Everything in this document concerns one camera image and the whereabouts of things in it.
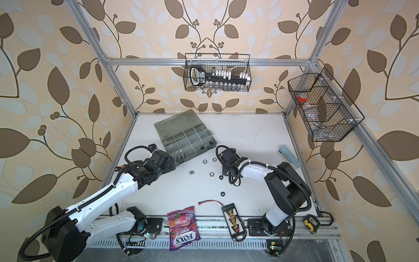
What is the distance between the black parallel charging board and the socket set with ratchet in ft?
2.08

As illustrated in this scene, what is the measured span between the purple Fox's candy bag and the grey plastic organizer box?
284mm

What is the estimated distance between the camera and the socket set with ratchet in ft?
2.74

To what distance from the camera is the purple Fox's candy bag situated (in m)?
0.71

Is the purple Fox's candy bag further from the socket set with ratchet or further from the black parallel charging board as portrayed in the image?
the socket set with ratchet

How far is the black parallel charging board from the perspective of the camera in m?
0.72

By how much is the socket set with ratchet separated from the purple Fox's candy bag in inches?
26.1

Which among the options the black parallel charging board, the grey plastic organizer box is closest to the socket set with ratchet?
the grey plastic organizer box
